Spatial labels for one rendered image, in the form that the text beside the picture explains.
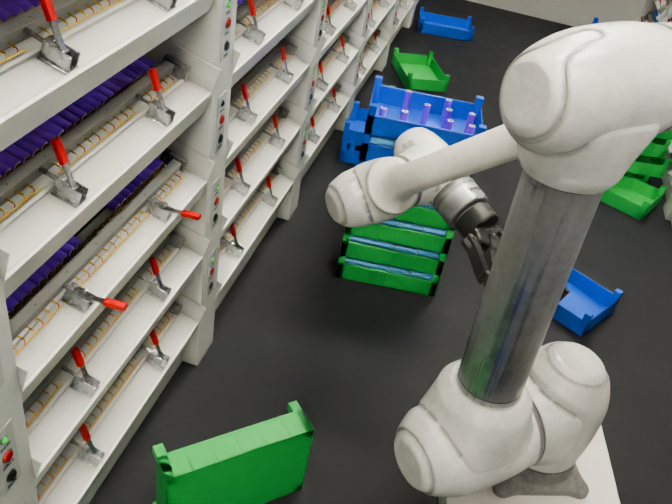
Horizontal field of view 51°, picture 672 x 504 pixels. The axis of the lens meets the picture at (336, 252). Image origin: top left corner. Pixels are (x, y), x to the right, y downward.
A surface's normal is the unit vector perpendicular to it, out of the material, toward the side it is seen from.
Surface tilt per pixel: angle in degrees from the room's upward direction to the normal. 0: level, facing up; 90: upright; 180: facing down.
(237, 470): 90
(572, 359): 6
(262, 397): 0
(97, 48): 17
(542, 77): 89
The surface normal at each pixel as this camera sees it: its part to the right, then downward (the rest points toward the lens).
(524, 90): -0.85, 0.11
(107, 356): 0.42, -0.67
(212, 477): 0.48, 0.58
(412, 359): 0.15, -0.79
